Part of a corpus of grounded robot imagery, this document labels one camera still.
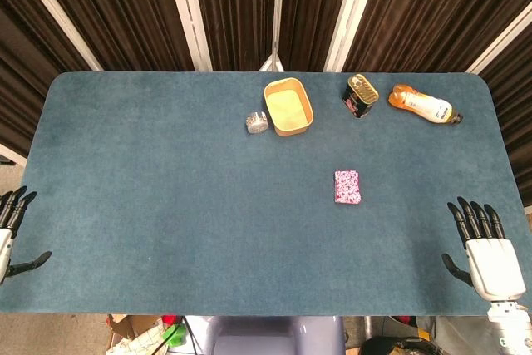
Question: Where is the right black-fingered robot hand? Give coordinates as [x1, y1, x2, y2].
[441, 195, 528, 303]

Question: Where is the left black-fingered robot hand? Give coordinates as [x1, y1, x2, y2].
[0, 185, 53, 285]

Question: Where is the red white patterned card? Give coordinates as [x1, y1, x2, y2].
[333, 170, 362, 205]

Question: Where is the grey cloth cover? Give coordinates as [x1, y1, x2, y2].
[417, 315, 496, 355]

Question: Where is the black bag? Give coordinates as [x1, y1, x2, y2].
[358, 334, 423, 355]

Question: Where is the cardboard box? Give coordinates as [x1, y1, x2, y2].
[106, 313, 170, 355]

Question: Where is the blue felt table mat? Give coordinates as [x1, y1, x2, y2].
[0, 71, 532, 317]

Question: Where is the orange drink bottle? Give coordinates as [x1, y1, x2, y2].
[387, 83, 464, 126]

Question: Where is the green plastic object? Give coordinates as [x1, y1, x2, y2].
[163, 323, 187, 348]

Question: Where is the black luncheon meat can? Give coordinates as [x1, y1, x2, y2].
[341, 73, 380, 118]

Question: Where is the grey-blue robot torso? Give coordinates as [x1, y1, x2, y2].
[205, 314, 347, 355]

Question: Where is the tan paper bowl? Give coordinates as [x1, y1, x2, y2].
[263, 76, 315, 137]

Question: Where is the clear jar of paperclips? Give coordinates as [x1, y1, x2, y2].
[244, 111, 269, 135]

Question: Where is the thin white frame post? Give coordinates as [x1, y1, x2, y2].
[258, 0, 288, 72]

